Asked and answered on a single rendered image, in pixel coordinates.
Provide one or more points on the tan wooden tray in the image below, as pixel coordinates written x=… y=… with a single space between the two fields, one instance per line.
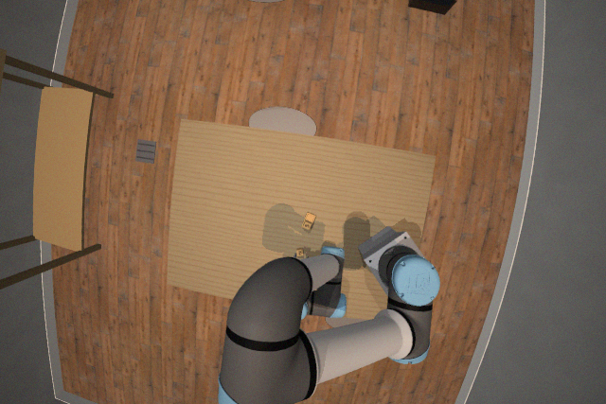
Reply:
x=309 y=217

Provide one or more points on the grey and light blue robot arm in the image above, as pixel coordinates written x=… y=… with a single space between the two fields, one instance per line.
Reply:
x=265 y=362

